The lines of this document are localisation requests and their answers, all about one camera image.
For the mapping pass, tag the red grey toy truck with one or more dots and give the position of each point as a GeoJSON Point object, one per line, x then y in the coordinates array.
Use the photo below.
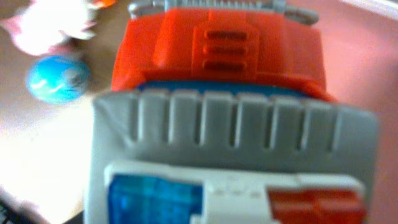
{"type": "Point", "coordinates": [219, 113]}

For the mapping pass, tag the blue round toy ball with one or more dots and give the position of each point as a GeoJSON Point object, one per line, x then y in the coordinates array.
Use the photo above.
{"type": "Point", "coordinates": [58, 79]}

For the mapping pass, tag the pink white toy figure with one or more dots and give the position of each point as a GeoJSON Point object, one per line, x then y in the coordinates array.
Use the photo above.
{"type": "Point", "coordinates": [47, 27]}

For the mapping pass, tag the white cardboard box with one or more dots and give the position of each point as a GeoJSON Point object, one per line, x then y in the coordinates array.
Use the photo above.
{"type": "Point", "coordinates": [45, 148]}

